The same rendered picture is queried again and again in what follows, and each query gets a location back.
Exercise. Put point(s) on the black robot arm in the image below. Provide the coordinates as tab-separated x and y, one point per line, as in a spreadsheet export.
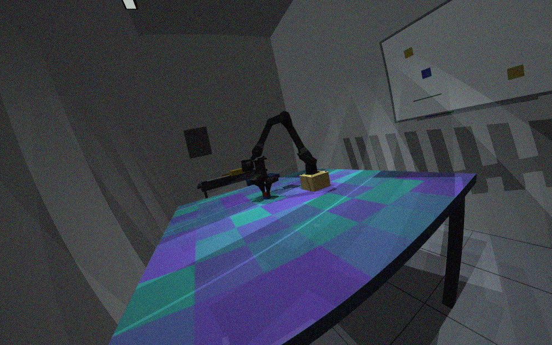
304	154

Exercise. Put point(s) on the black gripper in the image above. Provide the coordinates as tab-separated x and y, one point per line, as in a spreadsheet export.
268	181

